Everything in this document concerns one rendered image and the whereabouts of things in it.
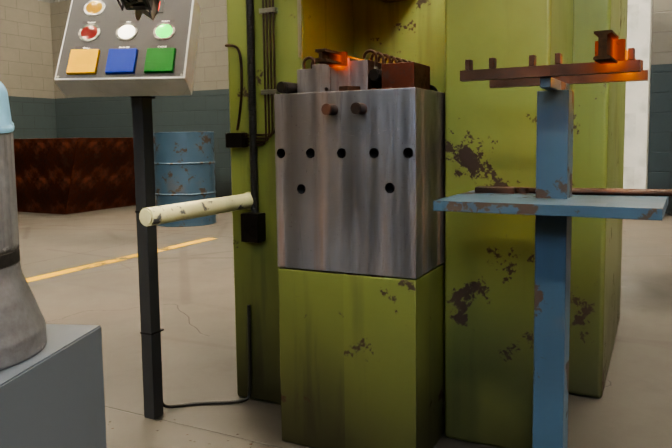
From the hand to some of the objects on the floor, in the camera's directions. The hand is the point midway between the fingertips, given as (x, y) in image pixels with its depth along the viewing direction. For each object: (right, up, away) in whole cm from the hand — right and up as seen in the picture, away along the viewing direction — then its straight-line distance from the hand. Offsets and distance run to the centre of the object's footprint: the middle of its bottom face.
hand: (151, 11), depth 162 cm
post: (-7, -110, +29) cm, 114 cm away
